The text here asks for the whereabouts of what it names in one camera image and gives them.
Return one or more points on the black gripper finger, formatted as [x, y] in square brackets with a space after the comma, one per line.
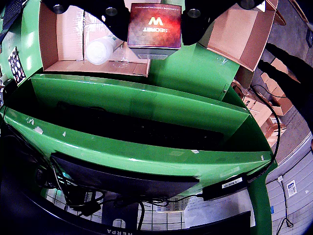
[193, 29]
[115, 24]

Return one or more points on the black and white sticker sheet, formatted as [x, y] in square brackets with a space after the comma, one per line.
[16, 66]

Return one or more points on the printed brown cardboard box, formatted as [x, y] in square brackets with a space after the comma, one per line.
[259, 112]

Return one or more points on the black monitor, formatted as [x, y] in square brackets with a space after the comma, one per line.
[122, 176]

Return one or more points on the white bottle with teal label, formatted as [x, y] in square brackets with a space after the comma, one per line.
[97, 52]

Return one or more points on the blue and white paper notice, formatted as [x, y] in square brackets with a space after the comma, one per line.
[291, 188]

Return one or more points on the green metal shelf unit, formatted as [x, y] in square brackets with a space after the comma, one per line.
[146, 102]

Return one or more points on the black rounded device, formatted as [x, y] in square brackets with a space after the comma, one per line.
[9, 85]

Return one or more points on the red carton box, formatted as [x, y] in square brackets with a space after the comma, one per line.
[154, 27]

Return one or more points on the shallow cardboard tray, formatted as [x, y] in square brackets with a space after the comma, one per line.
[68, 36]

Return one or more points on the black laptop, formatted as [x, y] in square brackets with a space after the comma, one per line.
[13, 12]

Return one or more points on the open brown cardboard box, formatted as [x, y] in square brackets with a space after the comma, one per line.
[239, 34]

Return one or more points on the black power adapter brick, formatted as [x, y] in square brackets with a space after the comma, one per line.
[225, 187]

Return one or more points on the dark trouser leg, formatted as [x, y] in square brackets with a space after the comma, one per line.
[288, 88]
[293, 61]

